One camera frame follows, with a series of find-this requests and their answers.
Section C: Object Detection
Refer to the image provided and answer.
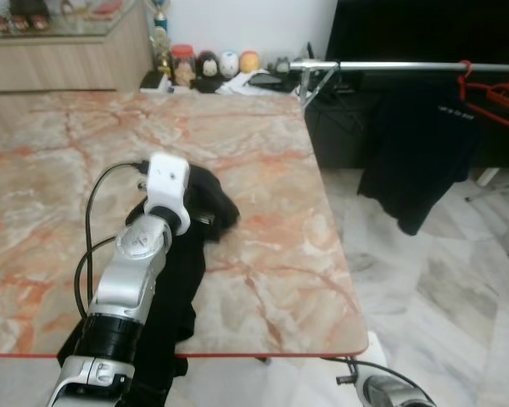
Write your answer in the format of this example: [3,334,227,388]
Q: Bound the white round plush toy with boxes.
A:
[219,51,240,79]

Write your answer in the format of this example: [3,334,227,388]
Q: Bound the red plastic hanger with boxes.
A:
[456,59,478,103]
[471,61,509,135]

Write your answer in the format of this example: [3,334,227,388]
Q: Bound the black shirt with green print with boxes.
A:
[58,163,241,407]

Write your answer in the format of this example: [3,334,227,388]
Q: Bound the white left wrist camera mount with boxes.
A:
[143,153,192,237]

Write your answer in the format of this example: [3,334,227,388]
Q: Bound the black mouse plush toy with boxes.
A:
[195,51,221,92]

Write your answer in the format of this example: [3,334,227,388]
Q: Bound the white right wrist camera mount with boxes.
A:
[366,332,389,378]

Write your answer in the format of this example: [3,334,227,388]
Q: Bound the black TV cabinet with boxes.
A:
[305,81,509,170]

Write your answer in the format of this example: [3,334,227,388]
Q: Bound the black flat-screen television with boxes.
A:
[325,0,509,64]

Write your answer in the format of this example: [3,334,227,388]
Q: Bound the glass jar with red lid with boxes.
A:
[170,44,196,87]

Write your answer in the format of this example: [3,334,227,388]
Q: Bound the light wooden cabinet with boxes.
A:
[0,0,154,141]

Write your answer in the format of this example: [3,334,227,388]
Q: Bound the silver metal clothes rack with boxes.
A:
[288,58,509,262]

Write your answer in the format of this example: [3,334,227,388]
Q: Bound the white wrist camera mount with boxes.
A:
[366,332,389,378]
[143,153,192,237]

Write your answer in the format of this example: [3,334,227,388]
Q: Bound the marble-top folding table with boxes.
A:
[0,89,370,361]

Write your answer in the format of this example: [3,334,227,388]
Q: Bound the yellow round plush toy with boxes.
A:
[239,49,261,74]

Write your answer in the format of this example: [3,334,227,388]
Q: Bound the white paper sheets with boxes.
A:
[216,72,281,96]

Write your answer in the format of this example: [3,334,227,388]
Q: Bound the navy shirt with white text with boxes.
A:
[358,81,484,237]

